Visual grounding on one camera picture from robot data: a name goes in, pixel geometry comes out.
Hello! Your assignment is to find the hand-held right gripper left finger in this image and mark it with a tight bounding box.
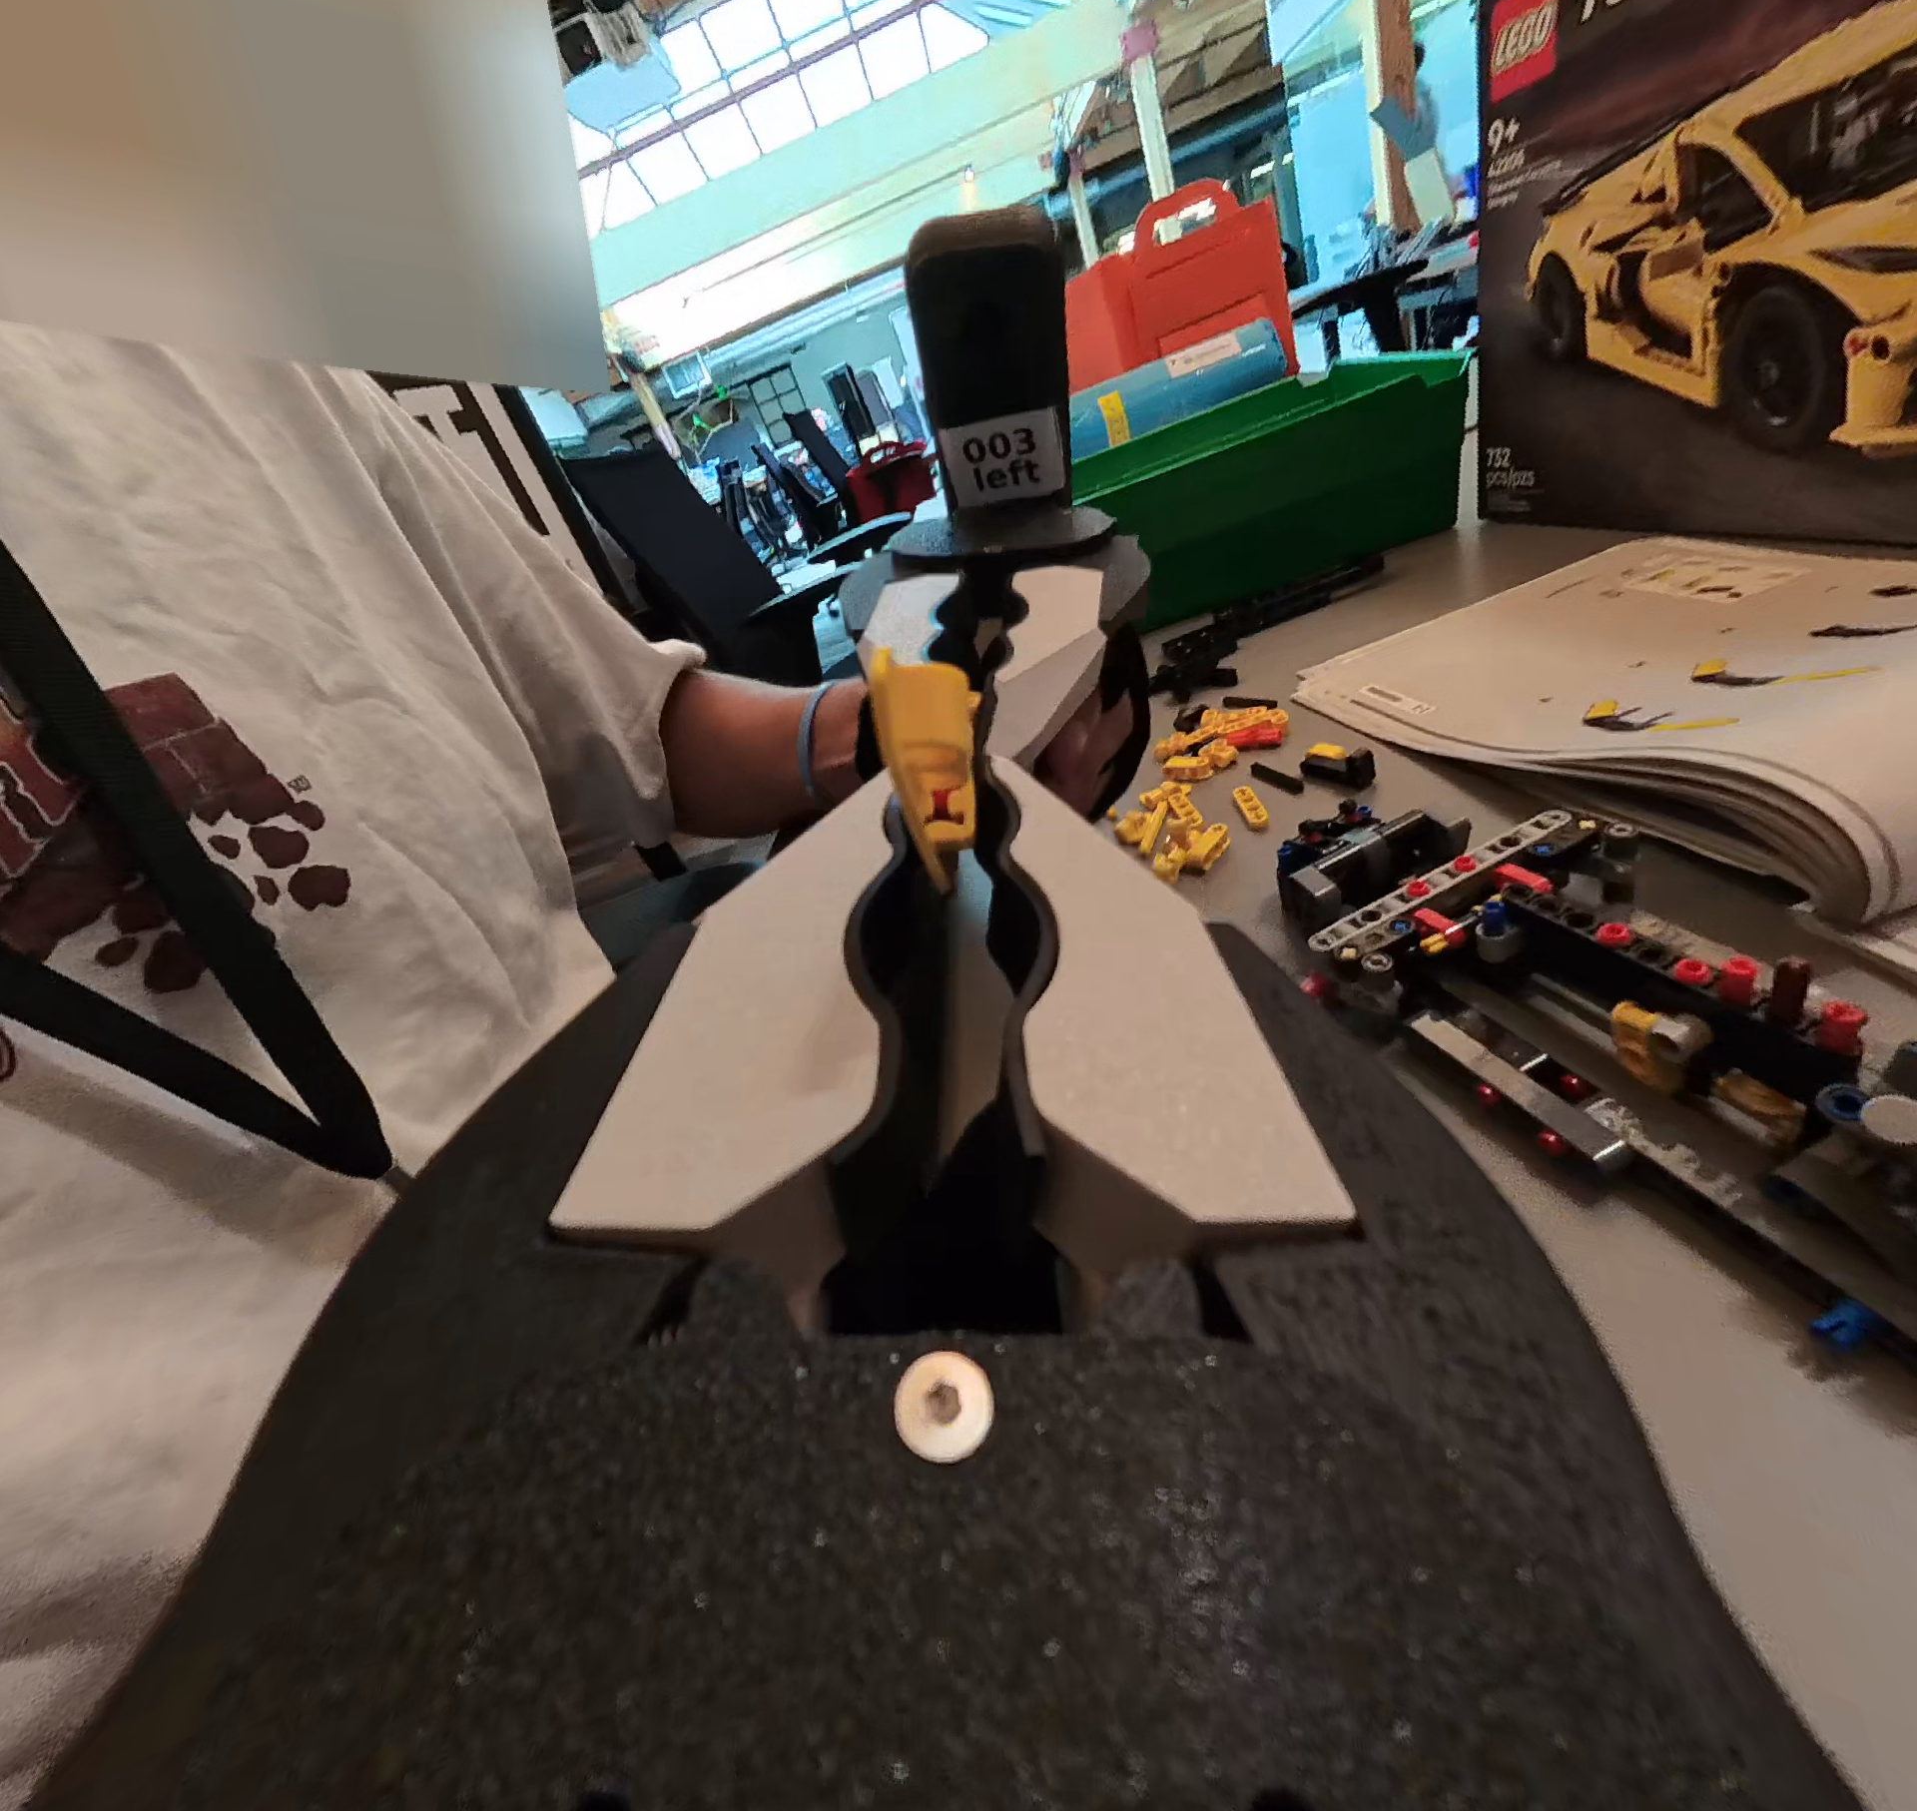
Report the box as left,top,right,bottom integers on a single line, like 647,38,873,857
550,759,919,1318

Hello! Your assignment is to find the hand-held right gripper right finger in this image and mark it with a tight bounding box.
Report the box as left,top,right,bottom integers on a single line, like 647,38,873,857
974,756,1362,1299

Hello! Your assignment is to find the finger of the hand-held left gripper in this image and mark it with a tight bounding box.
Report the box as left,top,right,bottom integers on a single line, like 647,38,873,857
974,563,1119,771
857,572,983,705

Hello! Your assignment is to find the yellow lego panel piece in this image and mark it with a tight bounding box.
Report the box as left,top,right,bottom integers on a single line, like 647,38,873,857
866,646,985,898

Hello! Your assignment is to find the person's left forearm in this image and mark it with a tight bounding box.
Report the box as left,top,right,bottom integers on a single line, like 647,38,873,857
660,669,871,838

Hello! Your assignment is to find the pile of yellow lego pieces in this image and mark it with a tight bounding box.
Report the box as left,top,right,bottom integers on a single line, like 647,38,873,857
1113,699,1294,885

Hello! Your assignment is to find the lego car chassis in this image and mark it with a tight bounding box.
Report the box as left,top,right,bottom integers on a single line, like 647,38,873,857
1277,798,1917,1334

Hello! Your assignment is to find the lego set box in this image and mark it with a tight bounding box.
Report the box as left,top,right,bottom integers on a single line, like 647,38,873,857
1476,0,1917,547

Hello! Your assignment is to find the person's left hand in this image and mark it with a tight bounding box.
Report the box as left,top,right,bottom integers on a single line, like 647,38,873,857
1041,642,1152,821

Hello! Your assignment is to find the red office chair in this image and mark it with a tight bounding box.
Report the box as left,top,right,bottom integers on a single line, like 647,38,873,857
845,440,930,525

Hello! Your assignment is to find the blue roll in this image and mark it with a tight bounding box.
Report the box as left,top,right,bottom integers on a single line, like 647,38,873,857
1066,318,1297,456

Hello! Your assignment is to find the red plastic case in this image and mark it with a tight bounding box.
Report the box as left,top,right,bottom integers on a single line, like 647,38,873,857
1064,179,1297,381

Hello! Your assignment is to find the green plastic bin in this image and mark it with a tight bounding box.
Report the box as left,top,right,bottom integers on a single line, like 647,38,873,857
1070,349,1477,629

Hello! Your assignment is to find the ceiling mounted heater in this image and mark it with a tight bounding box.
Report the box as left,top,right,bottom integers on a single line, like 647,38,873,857
543,0,655,83

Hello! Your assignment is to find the framed black white marker sign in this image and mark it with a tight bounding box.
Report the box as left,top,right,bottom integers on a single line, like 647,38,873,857
368,371,632,616

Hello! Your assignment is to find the person's white printed shirt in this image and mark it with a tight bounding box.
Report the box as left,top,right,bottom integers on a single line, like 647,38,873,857
0,322,705,1799

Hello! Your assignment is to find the instruction booklet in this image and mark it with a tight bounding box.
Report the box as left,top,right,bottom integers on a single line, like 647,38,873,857
1292,535,1917,929

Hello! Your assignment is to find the black lanyard strap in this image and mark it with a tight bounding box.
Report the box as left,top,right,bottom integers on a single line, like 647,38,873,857
0,538,398,1184

